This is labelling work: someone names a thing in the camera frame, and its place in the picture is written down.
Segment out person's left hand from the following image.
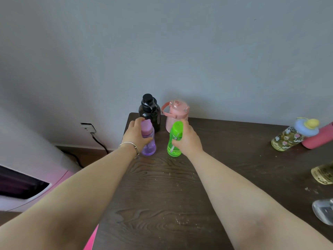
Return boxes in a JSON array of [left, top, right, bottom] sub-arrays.
[[121, 117, 154, 154]]

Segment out person's right hand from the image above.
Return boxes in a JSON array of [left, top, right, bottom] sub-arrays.
[[171, 119, 203, 157]]

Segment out green translucent bottle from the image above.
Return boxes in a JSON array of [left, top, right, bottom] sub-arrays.
[[166, 121, 184, 157]]

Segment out translucent purple bottle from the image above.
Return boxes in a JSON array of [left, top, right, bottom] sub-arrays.
[[140, 119, 156, 157]]

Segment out black bottle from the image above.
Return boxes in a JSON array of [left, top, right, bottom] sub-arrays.
[[138, 94, 161, 133]]

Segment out pink handled bottle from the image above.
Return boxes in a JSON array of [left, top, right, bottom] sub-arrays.
[[161, 99, 190, 133]]

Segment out cartoon bottle yellow cap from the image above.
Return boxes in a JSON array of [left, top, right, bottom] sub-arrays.
[[271, 117, 320, 152]]

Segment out pink thermos flask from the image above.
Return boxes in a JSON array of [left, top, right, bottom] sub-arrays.
[[301, 122, 333, 150]]

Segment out yellow glass jar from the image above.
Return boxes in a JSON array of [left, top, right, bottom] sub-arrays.
[[311, 161, 333, 185]]

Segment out clear cup flip lid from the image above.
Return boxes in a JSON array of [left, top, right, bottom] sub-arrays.
[[312, 198, 333, 226]]

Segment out person's left forearm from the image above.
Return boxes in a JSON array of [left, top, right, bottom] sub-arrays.
[[0, 147, 140, 250]]

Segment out person's right forearm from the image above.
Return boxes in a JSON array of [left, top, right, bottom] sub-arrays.
[[188, 151, 333, 250]]

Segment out dark wooden table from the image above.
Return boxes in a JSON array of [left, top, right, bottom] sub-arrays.
[[92, 112, 333, 250]]

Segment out white tower air conditioner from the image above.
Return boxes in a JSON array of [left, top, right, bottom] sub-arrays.
[[0, 106, 81, 213]]

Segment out pink exercise ball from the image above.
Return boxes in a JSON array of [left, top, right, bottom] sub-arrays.
[[83, 224, 99, 250]]

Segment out thin metal bracelet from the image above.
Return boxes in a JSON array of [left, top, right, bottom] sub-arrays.
[[118, 142, 140, 159]]

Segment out black power cable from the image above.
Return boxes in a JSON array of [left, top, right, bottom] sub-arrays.
[[61, 132, 110, 169]]

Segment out white wall socket with plug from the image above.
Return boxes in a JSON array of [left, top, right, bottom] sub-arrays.
[[80, 123, 97, 134]]

